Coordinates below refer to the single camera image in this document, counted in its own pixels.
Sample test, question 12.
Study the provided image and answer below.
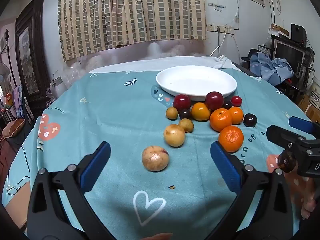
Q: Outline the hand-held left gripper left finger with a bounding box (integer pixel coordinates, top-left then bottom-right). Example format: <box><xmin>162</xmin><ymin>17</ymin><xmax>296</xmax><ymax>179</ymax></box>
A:
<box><xmin>26</xmin><ymin>141</ymin><xmax>118</xmax><ymax>240</ymax></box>

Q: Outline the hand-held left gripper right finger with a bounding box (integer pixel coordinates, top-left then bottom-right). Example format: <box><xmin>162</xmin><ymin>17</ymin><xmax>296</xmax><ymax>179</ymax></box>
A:
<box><xmin>207</xmin><ymin>141</ymin><xmax>294</xmax><ymax>240</ymax></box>

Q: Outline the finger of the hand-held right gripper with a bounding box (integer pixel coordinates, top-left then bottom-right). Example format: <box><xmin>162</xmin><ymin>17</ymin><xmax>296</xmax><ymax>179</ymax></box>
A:
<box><xmin>266</xmin><ymin>125</ymin><xmax>305</xmax><ymax>150</ymax></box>
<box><xmin>288</xmin><ymin>116</ymin><xmax>320</xmax><ymax>137</ymax></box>

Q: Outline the large dark purple plum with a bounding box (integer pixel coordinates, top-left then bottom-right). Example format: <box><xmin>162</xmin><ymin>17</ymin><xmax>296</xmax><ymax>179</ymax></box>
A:
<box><xmin>278</xmin><ymin>150</ymin><xmax>297</xmax><ymax>173</ymax></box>

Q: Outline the mandarin orange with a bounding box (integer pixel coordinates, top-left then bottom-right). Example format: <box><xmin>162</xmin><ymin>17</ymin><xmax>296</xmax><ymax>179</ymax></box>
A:
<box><xmin>209</xmin><ymin>108</ymin><xmax>233</xmax><ymax>132</ymax></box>
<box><xmin>228</xmin><ymin>107</ymin><xmax>244</xmax><ymax>125</ymax></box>
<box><xmin>218</xmin><ymin>125</ymin><xmax>244</xmax><ymax>153</ymax></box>

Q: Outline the small yellow plum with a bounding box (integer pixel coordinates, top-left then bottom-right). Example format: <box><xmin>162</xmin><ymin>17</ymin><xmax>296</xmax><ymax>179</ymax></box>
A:
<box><xmin>178</xmin><ymin>118</ymin><xmax>194</xmax><ymax>133</ymax></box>
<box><xmin>166</xmin><ymin>107</ymin><xmax>179</xmax><ymax>120</ymax></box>

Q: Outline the large yellow red-marked plum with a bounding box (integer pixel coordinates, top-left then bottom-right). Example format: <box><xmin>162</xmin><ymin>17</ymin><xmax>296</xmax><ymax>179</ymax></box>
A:
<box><xmin>142</xmin><ymin>145</ymin><xmax>170</xmax><ymax>172</ymax></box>

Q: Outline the medium yellow plum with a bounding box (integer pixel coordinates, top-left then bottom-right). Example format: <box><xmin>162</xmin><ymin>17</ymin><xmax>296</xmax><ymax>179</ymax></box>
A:
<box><xmin>163</xmin><ymin>124</ymin><xmax>186</xmax><ymax>147</ymax></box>

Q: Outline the white oval plate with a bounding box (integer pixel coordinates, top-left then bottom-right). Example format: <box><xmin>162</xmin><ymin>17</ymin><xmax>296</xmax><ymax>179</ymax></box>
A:
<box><xmin>156</xmin><ymin>65</ymin><xmax>237</xmax><ymax>102</ymax></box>

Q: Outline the person's right hand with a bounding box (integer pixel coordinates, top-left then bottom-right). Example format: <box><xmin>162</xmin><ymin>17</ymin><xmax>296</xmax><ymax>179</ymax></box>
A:
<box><xmin>301</xmin><ymin>187</ymin><xmax>320</xmax><ymax>219</ymax></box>

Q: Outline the person's left hand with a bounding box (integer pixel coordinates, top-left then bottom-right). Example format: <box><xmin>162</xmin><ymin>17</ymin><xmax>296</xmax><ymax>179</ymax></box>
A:
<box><xmin>142</xmin><ymin>232</ymin><xmax>173</xmax><ymax>240</ymax></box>

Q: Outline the white bucket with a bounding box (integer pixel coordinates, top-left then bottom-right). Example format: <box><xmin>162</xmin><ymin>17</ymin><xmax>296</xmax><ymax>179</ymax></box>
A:
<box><xmin>309</xmin><ymin>76</ymin><xmax>320</xmax><ymax>108</ymax></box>

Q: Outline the teal printed tablecloth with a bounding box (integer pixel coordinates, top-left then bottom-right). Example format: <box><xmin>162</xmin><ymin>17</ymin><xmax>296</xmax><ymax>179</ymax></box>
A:
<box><xmin>1</xmin><ymin>66</ymin><xmax>318</xmax><ymax>240</ymax></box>

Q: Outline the oval orange citrus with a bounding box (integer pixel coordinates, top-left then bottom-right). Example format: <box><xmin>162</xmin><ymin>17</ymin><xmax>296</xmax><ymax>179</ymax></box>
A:
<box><xmin>191</xmin><ymin>102</ymin><xmax>211</xmax><ymax>121</ymax></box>

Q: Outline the blue clothes pile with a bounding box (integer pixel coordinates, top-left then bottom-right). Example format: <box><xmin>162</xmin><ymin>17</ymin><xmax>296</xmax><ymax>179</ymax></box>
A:
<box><xmin>250</xmin><ymin>52</ymin><xmax>294</xmax><ymax>85</ymax></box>

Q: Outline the black monitor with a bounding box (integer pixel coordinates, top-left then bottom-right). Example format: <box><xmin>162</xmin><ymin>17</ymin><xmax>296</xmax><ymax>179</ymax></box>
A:
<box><xmin>275</xmin><ymin>41</ymin><xmax>308</xmax><ymax>68</ymax></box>

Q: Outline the black hat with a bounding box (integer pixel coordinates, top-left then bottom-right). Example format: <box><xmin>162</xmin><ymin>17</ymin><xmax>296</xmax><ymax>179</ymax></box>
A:
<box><xmin>241</xmin><ymin>49</ymin><xmax>260</xmax><ymax>62</ymax></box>

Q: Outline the white kettle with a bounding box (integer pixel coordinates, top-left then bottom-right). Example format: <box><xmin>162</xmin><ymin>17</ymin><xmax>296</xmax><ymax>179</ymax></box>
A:
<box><xmin>50</xmin><ymin>76</ymin><xmax>68</xmax><ymax>99</ymax></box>

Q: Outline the brown cushion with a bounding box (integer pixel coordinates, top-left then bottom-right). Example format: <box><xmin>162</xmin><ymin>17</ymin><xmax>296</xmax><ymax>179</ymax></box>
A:
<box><xmin>2</xmin><ymin>118</ymin><xmax>26</xmax><ymax>138</ymax></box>

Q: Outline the black speaker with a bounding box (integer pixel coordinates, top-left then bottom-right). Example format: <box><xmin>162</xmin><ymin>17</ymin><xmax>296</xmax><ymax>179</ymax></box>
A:
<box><xmin>291</xmin><ymin>24</ymin><xmax>307</xmax><ymax>43</ymax></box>

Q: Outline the cardboard box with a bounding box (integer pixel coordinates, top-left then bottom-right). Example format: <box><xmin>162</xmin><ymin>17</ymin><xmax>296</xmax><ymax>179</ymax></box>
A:
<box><xmin>271</xmin><ymin>24</ymin><xmax>290</xmax><ymax>37</ymax></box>

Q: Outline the white bed sheet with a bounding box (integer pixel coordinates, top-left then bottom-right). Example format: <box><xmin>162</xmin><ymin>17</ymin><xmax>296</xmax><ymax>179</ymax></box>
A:
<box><xmin>89</xmin><ymin>54</ymin><xmax>240</xmax><ymax>75</ymax></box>

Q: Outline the dark wooden framed picture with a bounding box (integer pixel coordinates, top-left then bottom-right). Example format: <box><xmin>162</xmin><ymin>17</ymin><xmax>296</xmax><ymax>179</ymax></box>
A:
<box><xmin>15</xmin><ymin>0</ymin><xmax>50</xmax><ymax>117</ymax></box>

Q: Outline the dark coat stand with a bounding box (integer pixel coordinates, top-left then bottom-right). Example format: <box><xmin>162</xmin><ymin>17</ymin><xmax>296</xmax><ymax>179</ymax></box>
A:
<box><xmin>4</xmin><ymin>29</ymin><xmax>18</xmax><ymax>88</ymax></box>

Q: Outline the checked beige curtain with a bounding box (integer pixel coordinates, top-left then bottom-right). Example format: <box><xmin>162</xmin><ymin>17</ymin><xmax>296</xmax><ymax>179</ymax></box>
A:
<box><xmin>58</xmin><ymin>0</ymin><xmax>207</xmax><ymax>62</ymax></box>

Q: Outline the white power cable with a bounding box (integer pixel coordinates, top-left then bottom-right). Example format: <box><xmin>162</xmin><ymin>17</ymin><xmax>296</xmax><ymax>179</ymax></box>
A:
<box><xmin>210</xmin><ymin>29</ymin><xmax>228</xmax><ymax>57</ymax></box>

